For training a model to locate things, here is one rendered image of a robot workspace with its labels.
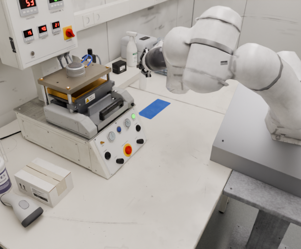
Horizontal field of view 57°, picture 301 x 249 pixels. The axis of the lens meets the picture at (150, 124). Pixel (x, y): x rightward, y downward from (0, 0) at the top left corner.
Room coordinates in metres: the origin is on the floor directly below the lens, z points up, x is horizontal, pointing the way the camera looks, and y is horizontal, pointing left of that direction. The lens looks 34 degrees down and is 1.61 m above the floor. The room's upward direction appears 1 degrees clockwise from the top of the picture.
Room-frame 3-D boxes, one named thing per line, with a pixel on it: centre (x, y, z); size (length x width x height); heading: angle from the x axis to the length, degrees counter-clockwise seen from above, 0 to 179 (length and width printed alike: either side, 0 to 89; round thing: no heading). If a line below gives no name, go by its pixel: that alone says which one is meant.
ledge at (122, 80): (1.86, 0.25, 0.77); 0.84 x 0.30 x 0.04; 150
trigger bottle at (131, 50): (1.98, 0.15, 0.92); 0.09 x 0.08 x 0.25; 67
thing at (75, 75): (1.15, 0.35, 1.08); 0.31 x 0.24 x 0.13; 150
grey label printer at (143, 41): (2.13, 0.09, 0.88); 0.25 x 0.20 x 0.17; 54
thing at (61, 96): (1.12, 0.32, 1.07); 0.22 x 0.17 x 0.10; 150
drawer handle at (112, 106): (1.02, 0.17, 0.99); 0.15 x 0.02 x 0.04; 150
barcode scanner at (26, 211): (0.66, 0.48, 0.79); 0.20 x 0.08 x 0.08; 60
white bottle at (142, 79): (1.69, 0.06, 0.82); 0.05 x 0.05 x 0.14
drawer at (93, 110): (1.09, 0.29, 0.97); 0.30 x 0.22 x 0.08; 60
